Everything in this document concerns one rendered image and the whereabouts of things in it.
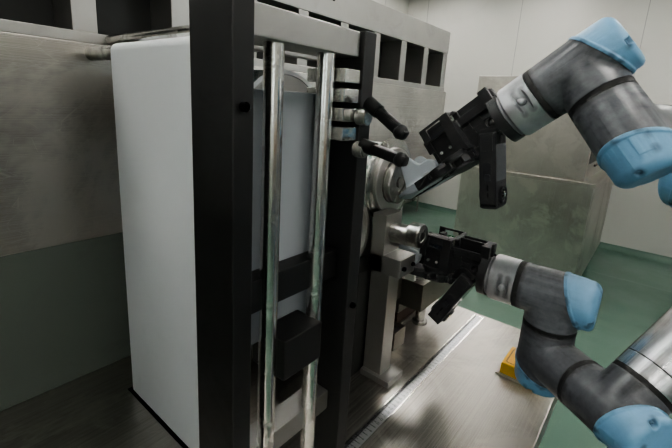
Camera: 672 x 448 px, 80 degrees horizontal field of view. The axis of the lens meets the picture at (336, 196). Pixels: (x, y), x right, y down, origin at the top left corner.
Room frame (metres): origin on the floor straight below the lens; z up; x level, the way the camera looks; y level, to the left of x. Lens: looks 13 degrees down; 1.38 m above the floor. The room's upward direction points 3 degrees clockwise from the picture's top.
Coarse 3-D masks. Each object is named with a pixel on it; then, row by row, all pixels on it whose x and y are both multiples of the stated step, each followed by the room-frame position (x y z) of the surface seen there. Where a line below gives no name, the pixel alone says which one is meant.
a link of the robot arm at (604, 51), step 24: (600, 24) 0.49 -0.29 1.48; (576, 48) 0.50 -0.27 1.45; (600, 48) 0.48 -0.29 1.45; (624, 48) 0.47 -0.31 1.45; (528, 72) 0.54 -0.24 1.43; (552, 72) 0.51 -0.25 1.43; (576, 72) 0.49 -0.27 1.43; (600, 72) 0.48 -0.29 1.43; (624, 72) 0.47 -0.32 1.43; (552, 96) 0.51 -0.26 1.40; (576, 96) 0.49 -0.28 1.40
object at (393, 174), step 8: (392, 168) 0.65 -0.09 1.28; (400, 168) 0.67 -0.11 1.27; (384, 176) 0.65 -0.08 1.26; (392, 176) 0.65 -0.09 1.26; (400, 176) 0.67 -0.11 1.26; (384, 184) 0.65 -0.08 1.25; (392, 184) 0.65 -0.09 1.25; (400, 184) 0.67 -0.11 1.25; (384, 192) 0.65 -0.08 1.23; (392, 192) 0.65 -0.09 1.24; (392, 200) 0.65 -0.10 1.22; (400, 200) 0.67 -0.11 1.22
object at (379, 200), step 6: (396, 150) 0.68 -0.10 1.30; (402, 150) 0.69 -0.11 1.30; (384, 162) 0.65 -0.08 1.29; (378, 168) 0.64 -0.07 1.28; (384, 168) 0.65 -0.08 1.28; (378, 174) 0.64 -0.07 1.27; (378, 180) 0.64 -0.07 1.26; (378, 186) 0.64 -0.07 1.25; (378, 192) 0.64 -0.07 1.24; (378, 198) 0.64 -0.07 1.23; (378, 204) 0.64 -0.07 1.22; (384, 204) 0.66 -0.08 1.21; (390, 204) 0.67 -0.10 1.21; (396, 204) 0.69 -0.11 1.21
